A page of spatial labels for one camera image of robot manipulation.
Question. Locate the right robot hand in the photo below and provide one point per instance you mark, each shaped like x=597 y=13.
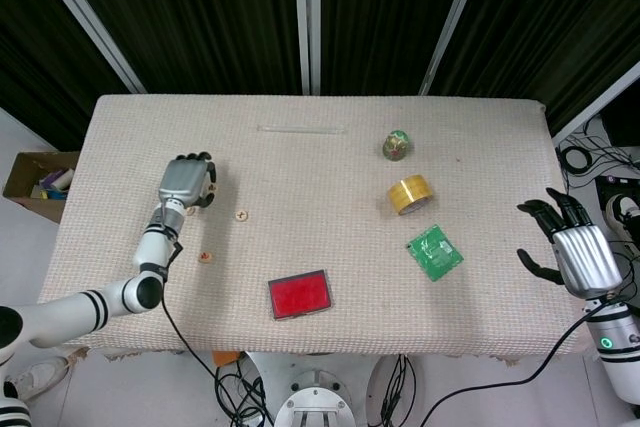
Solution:
x=587 y=257

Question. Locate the green foil packet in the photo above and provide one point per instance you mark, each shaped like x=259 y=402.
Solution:
x=435 y=252

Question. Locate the yellow packing tape roll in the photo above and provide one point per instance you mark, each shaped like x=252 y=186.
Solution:
x=407 y=192

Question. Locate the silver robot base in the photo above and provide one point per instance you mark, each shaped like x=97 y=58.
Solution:
x=315 y=402

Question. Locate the white black sneaker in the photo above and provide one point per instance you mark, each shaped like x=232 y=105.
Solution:
x=622 y=212

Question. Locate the beige woven tablecloth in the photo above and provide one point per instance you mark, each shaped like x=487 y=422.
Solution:
x=325 y=187

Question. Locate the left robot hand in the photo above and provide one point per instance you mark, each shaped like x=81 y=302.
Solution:
x=182 y=179

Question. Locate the white roll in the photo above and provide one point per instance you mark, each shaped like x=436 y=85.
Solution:
x=64 y=181

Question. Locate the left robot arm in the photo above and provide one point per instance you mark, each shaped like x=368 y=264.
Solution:
x=150 y=249

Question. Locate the purple packet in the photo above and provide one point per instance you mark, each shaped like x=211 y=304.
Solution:
x=50 y=180

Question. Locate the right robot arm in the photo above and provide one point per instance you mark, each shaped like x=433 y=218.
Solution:
x=615 y=332

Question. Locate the orange floor object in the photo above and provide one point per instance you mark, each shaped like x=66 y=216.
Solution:
x=225 y=358

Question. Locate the dark green curtain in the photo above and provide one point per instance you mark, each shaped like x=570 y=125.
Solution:
x=200 y=22

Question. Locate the black monitor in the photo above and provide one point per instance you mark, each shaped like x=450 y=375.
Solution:
x=622 y=122

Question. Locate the white frame post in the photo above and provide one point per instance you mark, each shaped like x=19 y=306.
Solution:
x=595 y=102
x=85 y=17
x=452 y=22
x=307 y=22

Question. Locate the red ink pad case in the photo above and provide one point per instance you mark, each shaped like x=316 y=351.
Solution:
x=300 y=294

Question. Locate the green foil jelly cup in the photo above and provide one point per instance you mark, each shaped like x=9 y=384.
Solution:
x=396 y=144

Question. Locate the brown cardboard box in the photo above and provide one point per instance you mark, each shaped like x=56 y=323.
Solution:
x=25 y=187

